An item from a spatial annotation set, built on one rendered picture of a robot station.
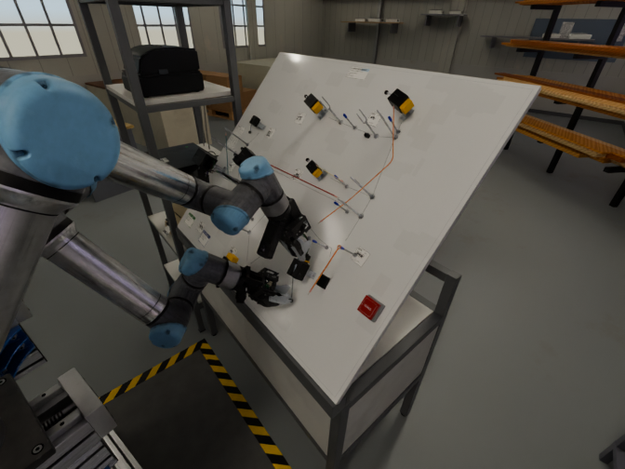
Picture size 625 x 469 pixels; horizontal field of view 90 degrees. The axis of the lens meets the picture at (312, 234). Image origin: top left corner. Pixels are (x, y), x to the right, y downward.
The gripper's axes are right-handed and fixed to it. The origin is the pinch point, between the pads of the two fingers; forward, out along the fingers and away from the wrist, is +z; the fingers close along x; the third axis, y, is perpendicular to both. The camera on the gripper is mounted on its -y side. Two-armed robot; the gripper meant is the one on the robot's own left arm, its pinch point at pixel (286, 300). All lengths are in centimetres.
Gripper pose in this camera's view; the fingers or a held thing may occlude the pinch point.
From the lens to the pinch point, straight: 104.3
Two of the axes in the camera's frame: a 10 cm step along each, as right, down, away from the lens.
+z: 7.6, 3.9, 5.2
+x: -0.1, -7.9, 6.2
